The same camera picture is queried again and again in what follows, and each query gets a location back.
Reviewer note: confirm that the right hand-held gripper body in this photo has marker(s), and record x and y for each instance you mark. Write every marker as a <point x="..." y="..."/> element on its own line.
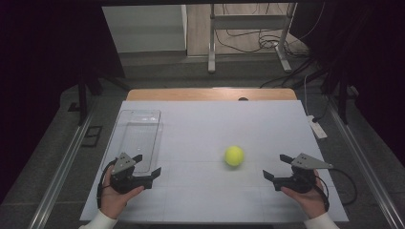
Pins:
<point x="307" y="162"/>

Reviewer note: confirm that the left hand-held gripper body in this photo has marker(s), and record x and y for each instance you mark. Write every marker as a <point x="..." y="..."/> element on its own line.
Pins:
<point x="122" y="165"/>

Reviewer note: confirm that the clear plastic tray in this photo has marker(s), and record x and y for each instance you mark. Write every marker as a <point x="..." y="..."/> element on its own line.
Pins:
<point x="140" y="136"/>

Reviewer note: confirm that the yellow tennis ball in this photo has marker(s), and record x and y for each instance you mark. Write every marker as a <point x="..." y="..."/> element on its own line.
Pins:
<point x="234" y="156"/>

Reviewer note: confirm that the person's left hand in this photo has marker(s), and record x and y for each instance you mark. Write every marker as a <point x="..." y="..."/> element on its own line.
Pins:
<point x="113" y="202"/>

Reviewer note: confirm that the person's right hand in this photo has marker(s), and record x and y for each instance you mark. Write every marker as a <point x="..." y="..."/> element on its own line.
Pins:
<point x="310" y="202"/>

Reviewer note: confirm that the white power strip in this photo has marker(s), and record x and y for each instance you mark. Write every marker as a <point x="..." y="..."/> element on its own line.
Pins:
<point x="316" y="127"/>

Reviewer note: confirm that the white board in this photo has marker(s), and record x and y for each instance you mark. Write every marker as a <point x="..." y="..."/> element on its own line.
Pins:
<point x="207" y="127"/>

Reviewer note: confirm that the black stand leg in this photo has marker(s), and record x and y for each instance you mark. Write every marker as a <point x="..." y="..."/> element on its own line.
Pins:
<point x="82" y="95"/>
<point x="342" y="98"/>

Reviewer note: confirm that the black round table grommet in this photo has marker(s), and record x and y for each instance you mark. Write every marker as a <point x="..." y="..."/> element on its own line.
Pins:
<point x="243" y="99"/>

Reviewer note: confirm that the wooden table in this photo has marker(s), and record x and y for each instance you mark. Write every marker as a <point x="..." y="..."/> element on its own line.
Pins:
<point x="191" y="94"/>

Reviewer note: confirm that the white cabinet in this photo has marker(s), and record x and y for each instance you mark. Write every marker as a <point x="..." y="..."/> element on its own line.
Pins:
<point x="146" y="28"/>

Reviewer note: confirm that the black rectangular frame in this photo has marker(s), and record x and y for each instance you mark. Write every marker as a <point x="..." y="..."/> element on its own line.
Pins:
<point x="92" y="136"/>

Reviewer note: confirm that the aluminium rail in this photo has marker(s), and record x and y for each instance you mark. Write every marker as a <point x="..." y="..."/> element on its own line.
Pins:
<point x="60" y="171"/>
<point x="366" y="165"/>

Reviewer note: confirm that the grey metal stand frame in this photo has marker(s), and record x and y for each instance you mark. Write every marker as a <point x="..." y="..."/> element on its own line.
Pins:
<point x="211" y="38"/>

